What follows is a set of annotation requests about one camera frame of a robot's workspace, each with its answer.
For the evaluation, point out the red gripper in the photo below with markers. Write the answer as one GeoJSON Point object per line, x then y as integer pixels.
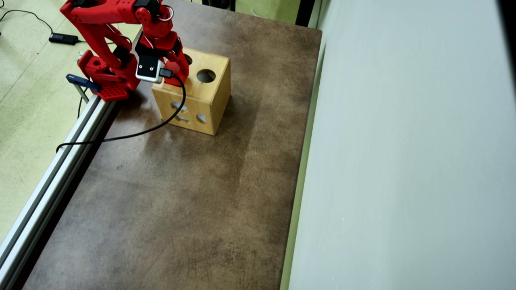
{"type": "Point", "coordinates": [180, 64]}

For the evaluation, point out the red robot arm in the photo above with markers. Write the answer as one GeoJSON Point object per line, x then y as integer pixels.
{"type": "Point", "coordinates": [94, 18]}

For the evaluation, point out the wooden shape sorter box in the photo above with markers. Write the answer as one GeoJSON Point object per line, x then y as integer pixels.
{"type": "Point", "coordinates": [209, 96]}

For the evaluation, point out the black object on floor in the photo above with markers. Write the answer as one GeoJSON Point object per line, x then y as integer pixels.
{"type": "Point", "coordinates": [219, 4]}

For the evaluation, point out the blue clamp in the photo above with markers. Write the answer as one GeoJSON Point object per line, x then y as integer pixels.
{"type": "Point", "coordinates": [80, 80]}

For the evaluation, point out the black power adapter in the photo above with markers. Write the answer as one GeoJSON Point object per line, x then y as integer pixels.
{"type": "Point", "coordinates": [63, 38]}

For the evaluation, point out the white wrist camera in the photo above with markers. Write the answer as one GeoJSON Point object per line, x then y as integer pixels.
{"type": "Point", "coordinates": [148, 68]}

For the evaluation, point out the dark post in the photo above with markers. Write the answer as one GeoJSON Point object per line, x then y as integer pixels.
{"type": "Point", "coordinates": [305, 12]}

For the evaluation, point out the aluminium profile rail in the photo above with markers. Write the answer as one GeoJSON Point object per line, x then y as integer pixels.
{"type": "Point", "coordinates": [40, 193]}

